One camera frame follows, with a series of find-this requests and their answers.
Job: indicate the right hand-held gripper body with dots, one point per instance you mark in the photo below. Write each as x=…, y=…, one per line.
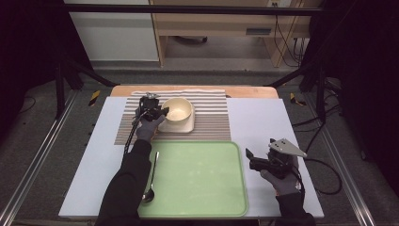
x=279, y=160

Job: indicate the white table board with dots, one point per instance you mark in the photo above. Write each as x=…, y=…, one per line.
x=260, y=119

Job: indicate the person's right hand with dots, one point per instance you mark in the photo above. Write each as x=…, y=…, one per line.
x=284, y=185

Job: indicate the white cabinet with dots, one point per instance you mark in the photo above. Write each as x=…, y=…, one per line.
x=116, y=37

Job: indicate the white power strip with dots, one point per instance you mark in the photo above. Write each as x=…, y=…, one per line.
x=274, y=3

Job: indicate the light green plastic tray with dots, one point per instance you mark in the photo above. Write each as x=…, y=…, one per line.
x=200, y=179

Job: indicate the brown white striped placemat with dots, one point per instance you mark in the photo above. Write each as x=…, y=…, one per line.
x=207, y=125

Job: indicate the light wooden desk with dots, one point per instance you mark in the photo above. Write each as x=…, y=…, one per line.
x=213, y=23

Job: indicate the person's left hand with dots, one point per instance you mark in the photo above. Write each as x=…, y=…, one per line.
x=149, y=128

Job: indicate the cream square plate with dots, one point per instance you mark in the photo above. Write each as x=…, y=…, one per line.
x=178, y=127

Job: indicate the long metal spoon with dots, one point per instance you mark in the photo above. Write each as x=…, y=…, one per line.
x=153, y=175

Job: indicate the black metal frame leg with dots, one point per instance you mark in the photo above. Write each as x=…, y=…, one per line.
x=320, y=91
x=59, y=91

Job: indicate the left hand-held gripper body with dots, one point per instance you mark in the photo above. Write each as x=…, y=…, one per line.
x=150, y=108

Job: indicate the cream bowl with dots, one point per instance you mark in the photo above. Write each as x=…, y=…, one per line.
x=180, y=108

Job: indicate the black metal frame crossbar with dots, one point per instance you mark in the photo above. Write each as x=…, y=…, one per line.
x=188, y=9

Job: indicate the black curtain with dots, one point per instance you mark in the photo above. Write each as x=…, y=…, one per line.
x=25, y=47
x=363, y=78

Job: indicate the light wooden table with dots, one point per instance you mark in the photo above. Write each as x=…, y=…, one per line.
x=251, y=91

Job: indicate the aluminium floor rail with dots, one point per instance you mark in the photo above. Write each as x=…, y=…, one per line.
x=40, y=150
x=338, y=153

